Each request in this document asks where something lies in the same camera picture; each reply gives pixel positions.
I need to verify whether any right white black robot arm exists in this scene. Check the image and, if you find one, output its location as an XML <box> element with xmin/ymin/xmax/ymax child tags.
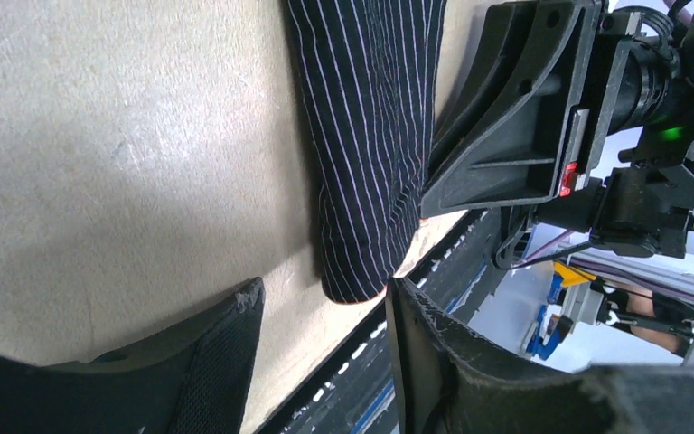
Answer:
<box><xmin>421</xmin><ymin>1</ymin><xmax>694</xmax><ymax>261</ymax></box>

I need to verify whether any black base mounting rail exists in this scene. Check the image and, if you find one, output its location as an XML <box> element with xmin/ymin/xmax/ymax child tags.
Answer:
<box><xmin>259</xmin><ymin>210</ymin><xmax>507</xmax><ymax>433</ymax></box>

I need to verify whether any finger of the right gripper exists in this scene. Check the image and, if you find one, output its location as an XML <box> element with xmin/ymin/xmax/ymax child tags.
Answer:
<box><xmin>420</xmin><ymin>1</ymin><xmax>602</xmax><ymax>217</ymax></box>

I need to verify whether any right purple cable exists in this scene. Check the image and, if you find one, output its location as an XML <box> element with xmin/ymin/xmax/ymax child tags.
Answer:
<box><xmin>514</xmin><ymin>230</ymin><xmax>694</xmax><ymax>301</ymax></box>

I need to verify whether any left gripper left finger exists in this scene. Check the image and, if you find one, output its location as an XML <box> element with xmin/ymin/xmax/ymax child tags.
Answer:
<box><xmin>0</xmin><ymin>278</ymin><xmax>265</xmax><ymax>433</ymax></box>

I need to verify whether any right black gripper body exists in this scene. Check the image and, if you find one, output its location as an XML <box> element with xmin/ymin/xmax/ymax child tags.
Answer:
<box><xmin>536</xmin><ymin>10</ymin><xmax>644</xmax><ymax>232</ymax></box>

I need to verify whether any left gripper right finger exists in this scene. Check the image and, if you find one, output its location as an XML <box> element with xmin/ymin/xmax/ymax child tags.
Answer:
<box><xmin>385</xmin><ymin>278</ymin><xmax>694</xmax><ymax>433</ymax></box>

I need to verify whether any black striped underwear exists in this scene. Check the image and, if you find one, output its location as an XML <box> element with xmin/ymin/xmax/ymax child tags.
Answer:
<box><xmin>286</xmin><ymin>1</ymin><xmax>446</xmax><ymax>304</ymax></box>

